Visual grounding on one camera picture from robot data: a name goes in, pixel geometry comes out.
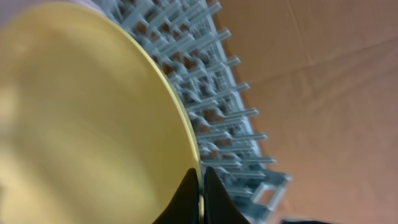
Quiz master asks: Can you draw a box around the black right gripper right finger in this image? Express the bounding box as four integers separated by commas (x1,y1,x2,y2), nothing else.
203,167,250,224

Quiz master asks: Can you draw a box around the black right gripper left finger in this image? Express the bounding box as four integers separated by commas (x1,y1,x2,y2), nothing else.
153,168,200,224

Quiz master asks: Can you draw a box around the yellow plastic plate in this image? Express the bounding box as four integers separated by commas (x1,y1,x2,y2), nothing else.
1,2,199,223

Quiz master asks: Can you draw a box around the pink bowl with food scraps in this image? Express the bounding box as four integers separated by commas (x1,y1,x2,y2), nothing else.
1,0,104,28

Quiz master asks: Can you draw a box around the grey dishwasher rack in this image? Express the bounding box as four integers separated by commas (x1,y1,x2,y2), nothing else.
98,0,290,223

